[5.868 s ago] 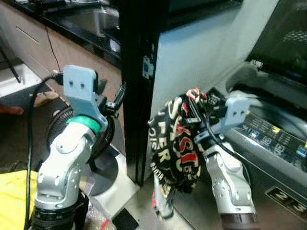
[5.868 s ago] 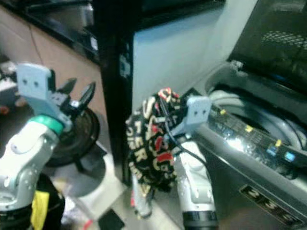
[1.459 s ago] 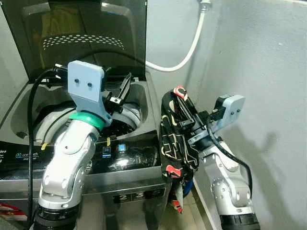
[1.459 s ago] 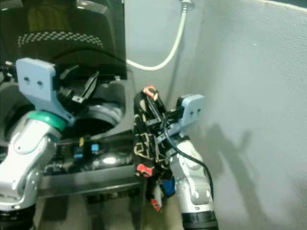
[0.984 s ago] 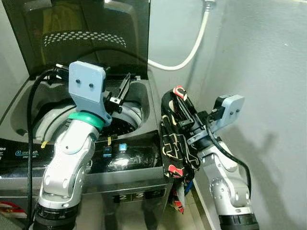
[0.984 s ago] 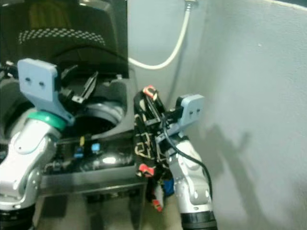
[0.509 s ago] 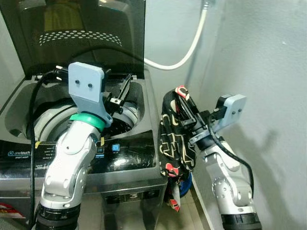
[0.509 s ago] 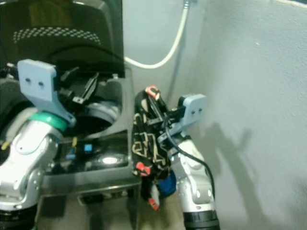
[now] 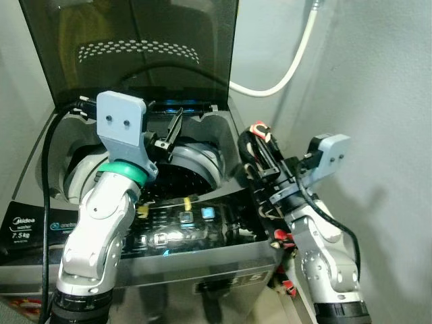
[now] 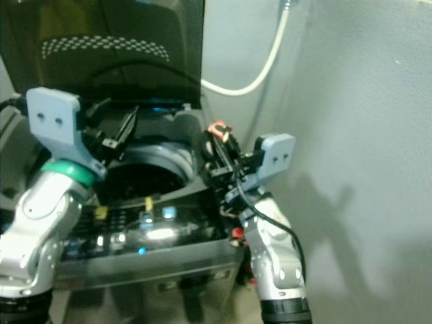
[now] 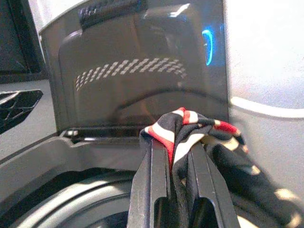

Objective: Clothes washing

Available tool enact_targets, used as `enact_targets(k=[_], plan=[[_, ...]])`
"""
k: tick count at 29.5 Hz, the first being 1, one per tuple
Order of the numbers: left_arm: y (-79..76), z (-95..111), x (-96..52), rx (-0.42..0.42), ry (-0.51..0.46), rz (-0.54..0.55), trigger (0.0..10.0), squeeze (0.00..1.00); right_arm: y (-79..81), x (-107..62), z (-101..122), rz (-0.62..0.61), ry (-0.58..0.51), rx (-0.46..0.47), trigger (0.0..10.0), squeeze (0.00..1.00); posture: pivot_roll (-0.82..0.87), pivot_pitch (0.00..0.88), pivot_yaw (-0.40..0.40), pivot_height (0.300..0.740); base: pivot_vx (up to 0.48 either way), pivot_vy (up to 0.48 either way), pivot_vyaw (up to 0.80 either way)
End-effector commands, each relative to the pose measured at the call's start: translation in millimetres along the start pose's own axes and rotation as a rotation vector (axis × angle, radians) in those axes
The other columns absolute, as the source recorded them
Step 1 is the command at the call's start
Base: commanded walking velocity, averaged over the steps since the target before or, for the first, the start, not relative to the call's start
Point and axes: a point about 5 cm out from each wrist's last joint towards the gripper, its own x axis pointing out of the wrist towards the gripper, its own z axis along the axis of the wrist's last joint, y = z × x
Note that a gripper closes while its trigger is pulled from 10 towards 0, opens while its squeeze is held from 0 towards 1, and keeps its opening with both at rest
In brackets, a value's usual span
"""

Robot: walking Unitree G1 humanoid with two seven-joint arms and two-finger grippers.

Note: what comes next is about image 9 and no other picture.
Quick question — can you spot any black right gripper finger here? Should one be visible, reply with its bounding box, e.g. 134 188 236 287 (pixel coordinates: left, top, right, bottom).
238 132 272 198
250 121 291 180

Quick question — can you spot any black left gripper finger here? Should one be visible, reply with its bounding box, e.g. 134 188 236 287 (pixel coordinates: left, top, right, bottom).
162 108 184 149

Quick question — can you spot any red clip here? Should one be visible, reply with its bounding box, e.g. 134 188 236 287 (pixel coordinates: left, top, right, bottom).
280 278 298 299
272 228 294 249

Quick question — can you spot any dark tinted washer lid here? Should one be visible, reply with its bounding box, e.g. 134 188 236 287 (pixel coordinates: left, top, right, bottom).
19 0 239 112

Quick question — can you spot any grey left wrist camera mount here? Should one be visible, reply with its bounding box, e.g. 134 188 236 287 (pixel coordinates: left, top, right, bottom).
97 91 159 183

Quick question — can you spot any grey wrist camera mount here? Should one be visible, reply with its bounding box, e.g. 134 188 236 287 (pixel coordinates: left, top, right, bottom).
297 134 352 190
97 91 159 183

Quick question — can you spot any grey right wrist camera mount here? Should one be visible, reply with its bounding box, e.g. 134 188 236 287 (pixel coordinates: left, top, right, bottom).
297 134 352 190

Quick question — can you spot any white water hose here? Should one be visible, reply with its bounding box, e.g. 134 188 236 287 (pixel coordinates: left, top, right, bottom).
228 0 321 99

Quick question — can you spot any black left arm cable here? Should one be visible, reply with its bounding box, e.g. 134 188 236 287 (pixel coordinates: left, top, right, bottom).
39 98 99 318

